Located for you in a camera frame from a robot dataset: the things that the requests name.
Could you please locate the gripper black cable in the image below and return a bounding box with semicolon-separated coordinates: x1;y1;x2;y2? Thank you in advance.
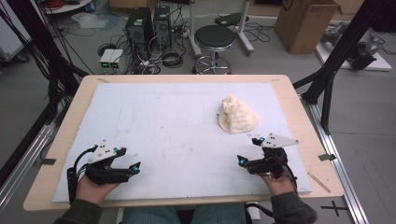
246;153;299;220
66;144;98;205

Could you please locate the person's right hand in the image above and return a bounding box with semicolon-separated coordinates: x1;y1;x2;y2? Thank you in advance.
260;167;295;197

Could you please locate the black tape cross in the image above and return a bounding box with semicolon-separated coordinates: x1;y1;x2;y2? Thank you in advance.
319;200;348;217

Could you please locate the black metal frame strut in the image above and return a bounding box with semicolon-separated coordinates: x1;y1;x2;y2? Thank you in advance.
292;0;396;135

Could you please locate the flat black device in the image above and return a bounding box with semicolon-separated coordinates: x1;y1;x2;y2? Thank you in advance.
214;12;250;28

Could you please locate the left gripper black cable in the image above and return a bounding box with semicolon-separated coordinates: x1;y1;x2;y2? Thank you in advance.
66;144;98;205

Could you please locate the clear plastic bag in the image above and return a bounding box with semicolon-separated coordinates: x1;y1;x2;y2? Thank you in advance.
71;11;110;31

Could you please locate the brown cardboard box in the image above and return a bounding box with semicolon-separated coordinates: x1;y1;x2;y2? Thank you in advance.
274;0;343;55

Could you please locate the aluminium rail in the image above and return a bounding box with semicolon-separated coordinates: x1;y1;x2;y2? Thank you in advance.
300;93;371;224
0;123;58;214

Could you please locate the white metal table frame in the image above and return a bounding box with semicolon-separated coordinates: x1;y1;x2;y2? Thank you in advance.
188;0;255;58

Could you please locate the coiled black cable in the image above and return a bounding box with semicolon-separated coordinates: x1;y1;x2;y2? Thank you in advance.
161;49;185;69

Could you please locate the cream muslin cloth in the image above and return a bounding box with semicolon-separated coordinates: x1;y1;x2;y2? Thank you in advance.
218;95;260;135

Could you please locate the slim black computer tower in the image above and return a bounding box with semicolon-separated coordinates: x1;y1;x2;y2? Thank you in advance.
152;5;173;50

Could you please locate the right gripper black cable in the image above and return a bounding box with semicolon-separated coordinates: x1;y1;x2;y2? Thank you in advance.
246;153;299;220

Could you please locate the person's left hand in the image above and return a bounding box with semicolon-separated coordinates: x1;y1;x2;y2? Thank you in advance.
76;174;120;204

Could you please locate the thin wooden stick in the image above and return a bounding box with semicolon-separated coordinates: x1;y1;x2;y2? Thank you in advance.
306;171;332;194

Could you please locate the person's right leg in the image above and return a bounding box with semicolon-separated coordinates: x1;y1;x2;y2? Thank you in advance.
190;203;248;224

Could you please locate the white power supply unit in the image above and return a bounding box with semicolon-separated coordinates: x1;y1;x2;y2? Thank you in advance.
99;49;115;71
108;49;125;72

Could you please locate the white foam mat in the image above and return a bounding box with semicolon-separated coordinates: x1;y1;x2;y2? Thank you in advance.
51;81;313;203

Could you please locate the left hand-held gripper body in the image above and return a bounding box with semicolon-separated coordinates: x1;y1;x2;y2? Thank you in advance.
85;139;132;185

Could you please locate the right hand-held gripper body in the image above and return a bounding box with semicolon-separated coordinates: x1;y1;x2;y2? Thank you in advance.
247;133;299;180

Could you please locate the round white table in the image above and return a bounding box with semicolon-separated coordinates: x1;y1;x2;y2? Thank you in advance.
42;0;93;15

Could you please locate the white board with grey device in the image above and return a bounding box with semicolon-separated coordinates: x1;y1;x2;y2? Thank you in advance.
315;21;393;73

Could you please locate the large black computer tower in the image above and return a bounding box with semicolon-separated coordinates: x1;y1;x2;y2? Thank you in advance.
125;7;154;62

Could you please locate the person's left leg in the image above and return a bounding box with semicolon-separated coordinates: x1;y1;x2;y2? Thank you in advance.
120;205;182;224

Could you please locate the person's leg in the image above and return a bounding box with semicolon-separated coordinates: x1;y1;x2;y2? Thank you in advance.
190;203;248;224
120;205;182;224

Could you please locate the black round stool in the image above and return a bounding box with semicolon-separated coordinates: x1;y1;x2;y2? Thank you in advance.
192;24;237;76

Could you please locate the black metal frame with cables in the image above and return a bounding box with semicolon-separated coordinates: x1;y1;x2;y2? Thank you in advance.
0;0;90;125

